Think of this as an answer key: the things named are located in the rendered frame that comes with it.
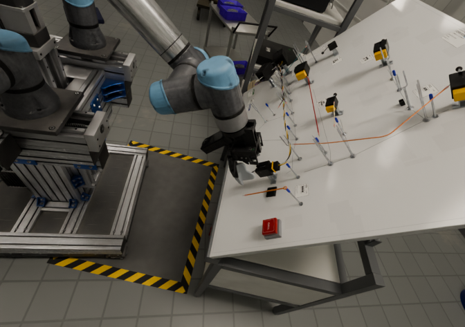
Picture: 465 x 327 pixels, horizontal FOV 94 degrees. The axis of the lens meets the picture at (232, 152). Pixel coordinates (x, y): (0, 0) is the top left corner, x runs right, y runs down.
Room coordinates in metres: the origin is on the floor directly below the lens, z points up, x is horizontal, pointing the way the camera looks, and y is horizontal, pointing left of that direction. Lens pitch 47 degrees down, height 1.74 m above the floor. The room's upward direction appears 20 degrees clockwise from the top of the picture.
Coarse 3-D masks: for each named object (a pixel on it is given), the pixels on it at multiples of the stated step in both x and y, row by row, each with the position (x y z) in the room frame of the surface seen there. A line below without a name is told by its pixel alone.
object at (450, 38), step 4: (452, 32) 1.00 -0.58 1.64; (456, 32) 0.99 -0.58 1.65; (460, 32) 0.97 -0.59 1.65; (464, 32) 0.96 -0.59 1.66; (444, 36) 1.00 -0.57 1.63; (448, 36) 0.99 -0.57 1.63; (452, 36) 0.98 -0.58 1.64; (456, 36) 0.97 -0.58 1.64; (460, 36) 0.96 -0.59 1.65; (464, 36) 0.95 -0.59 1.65; (444, 40) 0.97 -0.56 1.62; (448, 40) 0.96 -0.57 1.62; (452, 40) 0.95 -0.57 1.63; (456, 40) 0.94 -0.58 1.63; (460, 40) 0.93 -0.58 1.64; (464, 40) 0.92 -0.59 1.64; (452, 44) 0.93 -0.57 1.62; (456, 44) 0.92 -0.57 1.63; (460, 44) 0.91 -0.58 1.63
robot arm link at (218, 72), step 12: (204, 60) 0.40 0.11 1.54; (216, 60) 0.40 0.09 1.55; (228, 60) 0.40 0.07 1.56; (204, 72) 0.37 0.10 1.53; (216, 72) 0.36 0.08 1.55; (228, 72) 0.37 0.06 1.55; (204, 84) 0.36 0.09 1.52; (216, 84) 0.36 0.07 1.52; (228, 84) 0.37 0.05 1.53; (204, 96) 0.36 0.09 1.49; (216, 96) 0.36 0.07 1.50; (228, 96) 0.37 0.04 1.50; (240, 96) 0.39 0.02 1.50; (204, 108) 0.36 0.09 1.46; (216, 108) 0.36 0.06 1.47; (228, 108) 0.36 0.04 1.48; (240, 108) 0.38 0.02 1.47
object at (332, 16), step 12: (276, 0) 1.54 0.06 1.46; (360, 0) 1.54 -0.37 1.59; (264, 12) 2.04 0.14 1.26; (288, 12) 1.51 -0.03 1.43; (300, 12) 1.55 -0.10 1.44; (312, 12) 1.55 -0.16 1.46; (324, 12) 1.67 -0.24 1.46; (336, 12) 1.80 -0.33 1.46; (348, 12) 1.56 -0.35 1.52; (264, 24) 1.49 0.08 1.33; (324, 24) 1.53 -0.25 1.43; (336, 24) 1.57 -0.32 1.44; (348, 24) 1.54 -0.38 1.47; (312, 36) 2.09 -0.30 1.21; (252, 48) 2.04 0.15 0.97; (252, 60) 1.49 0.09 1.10; (252, 72) 1.49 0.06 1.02; (276, 72) 1.55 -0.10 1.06
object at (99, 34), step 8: (72, 24) 0.86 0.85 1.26; (96, 24) 0.92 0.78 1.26; (72, 32) 0.85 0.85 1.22; (80, 32) 0.86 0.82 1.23; (88, 32) 0.88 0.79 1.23; (96, 32) 0.91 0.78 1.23; (72, 40) 0.84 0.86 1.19; (80, 40) 0.85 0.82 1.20; (88, 40) 0.86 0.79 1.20; (96, 40) 0.89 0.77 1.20; (104, 40) 0.94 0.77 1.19; (80, 48) 0.84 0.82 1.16; (88, 48) 0.85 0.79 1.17; (96, 48) 0.88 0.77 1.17
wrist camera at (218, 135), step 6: (210, 138) 0.42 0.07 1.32; (216, 138) 0.40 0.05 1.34; (222, 138) 0.39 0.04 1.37; (228, 138) 0.39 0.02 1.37; (204, 144) 0.41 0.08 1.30; (210, 144) 0.39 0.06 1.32; (216, 144) 0.39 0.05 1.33; (222, 144) 0.39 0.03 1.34; (204, 150) 0.40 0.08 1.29; (210, 150) 0.40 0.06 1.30
